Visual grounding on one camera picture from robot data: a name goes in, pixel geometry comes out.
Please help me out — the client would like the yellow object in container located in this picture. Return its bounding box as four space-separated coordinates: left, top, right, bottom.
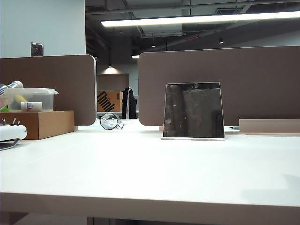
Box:
13 93 28 105

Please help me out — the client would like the grey wall switch plate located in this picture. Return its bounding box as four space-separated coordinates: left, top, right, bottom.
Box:
30 42 44 57

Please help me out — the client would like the pendant ceiling lamp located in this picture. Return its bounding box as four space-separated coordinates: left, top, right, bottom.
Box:
101 67 121 75

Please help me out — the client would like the tan desk cable tray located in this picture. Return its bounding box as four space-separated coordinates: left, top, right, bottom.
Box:
239 118 300 136

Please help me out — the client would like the low brown partition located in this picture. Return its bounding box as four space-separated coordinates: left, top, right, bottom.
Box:
96 73 129 92

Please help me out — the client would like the brown cardboard box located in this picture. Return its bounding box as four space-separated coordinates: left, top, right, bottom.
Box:
0 110 75 141

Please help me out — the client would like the white medicine bottle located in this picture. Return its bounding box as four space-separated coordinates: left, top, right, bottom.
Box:
20 101 43 112

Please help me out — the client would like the tabletop mirror with white base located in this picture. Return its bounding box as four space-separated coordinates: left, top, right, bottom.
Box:
160 82 225 142

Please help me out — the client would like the octagonal black framed glass object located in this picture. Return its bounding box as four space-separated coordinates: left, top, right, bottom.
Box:
100 112 119 130

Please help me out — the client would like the white drone remote controller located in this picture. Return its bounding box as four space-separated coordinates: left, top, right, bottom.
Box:
0 118 28 151

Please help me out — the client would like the wide brown desk divider panel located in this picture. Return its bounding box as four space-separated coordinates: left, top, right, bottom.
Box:
138 45 300 127

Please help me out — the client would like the clear plastic storage container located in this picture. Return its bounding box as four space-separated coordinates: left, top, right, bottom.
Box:
0 87 59 113

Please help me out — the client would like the long ceiling light strip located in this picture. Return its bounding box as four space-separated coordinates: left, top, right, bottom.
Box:
100 11 300 27

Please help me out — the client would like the black jacket with white stripe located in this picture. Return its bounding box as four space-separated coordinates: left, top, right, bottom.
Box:
121 87 137 120

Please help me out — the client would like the orange Think cardboard box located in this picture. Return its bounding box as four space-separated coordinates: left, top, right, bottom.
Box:
97 91 123 113

